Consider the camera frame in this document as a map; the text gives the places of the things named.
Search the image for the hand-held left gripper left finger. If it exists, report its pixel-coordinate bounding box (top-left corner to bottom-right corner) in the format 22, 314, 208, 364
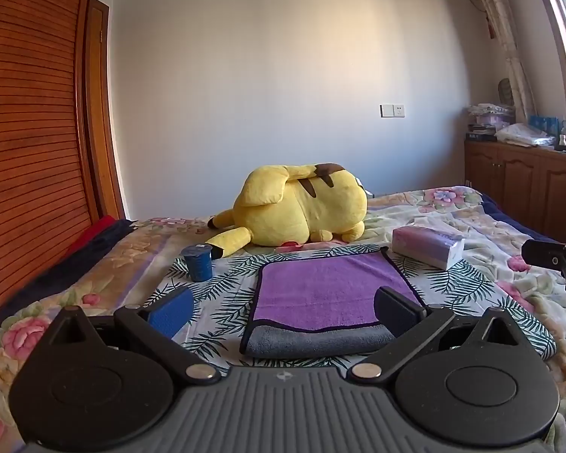
46, 285, 221, 384

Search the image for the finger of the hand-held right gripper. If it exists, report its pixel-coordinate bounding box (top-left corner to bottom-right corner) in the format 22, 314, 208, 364
521, 238, 566, 273

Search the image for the purple and grey towel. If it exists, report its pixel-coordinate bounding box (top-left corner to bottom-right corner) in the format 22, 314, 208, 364
240, 247, 428, 359

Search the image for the purple and white tissue pack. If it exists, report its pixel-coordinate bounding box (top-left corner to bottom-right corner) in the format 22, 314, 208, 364
391, 225, 466, 271

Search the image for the beige patterned curtain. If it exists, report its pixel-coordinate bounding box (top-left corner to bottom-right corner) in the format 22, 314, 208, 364
462, 0, 537, 115

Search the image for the white plastic bag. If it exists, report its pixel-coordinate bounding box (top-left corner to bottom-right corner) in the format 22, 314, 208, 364
494, 123, 556, 148

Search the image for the floral bedsheet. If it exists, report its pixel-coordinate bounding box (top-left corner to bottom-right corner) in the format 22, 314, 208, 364
0, 186, 566, 453

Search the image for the dark blue blanket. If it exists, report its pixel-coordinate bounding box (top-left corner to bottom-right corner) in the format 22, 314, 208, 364
0, 219, 138, 347

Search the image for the blue cup with lid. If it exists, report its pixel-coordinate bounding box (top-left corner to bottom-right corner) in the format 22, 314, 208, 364
180, 243, 214, 283

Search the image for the row of blue boxes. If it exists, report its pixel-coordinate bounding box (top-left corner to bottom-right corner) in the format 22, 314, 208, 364
527, 114, 561, 136

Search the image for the red cloth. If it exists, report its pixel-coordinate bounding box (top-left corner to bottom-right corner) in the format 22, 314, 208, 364
65, 215, 120, 258

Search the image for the stack of boxes and cloths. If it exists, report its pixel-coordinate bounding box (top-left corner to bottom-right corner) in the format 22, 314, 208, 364
466, 103, 518, 142

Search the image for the yellow plush toy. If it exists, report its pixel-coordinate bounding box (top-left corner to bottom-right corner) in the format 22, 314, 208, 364
206, 163, 369, 260

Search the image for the wooden door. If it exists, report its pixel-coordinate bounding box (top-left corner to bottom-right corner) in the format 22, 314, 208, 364
84, 0, 126, 222

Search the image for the wooden slatted wardrobe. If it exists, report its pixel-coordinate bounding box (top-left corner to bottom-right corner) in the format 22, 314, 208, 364
0, 0, 101, 341

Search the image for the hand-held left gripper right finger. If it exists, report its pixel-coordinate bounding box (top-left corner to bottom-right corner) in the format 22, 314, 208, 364
349, 286, 525, 384

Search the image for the leaf-print white cloth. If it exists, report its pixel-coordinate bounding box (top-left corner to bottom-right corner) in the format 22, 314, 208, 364
144, 242, 558, 374

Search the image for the wooden cabinet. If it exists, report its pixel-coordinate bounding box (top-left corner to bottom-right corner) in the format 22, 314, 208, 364
464, 136, 566, 247

